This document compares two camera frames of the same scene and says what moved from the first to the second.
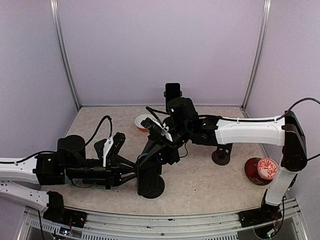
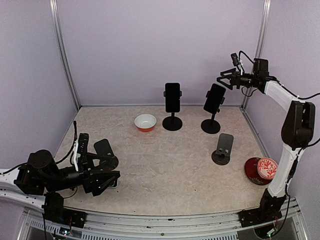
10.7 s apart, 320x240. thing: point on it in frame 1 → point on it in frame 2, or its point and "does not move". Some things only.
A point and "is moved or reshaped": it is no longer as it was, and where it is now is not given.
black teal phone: [172, 91] does not move
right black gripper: [172, 154] → [235, 78]
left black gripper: [114, 172] → [97, 189]
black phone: [149, 168] → [214, 98]
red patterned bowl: [267, 168] does not move
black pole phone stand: [157, 192] is moved or reshaped
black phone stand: [221, 156] does not move
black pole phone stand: [164, 94] is moved or reshaped
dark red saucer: [251, 172] does not move
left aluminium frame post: [55, 10] does not move
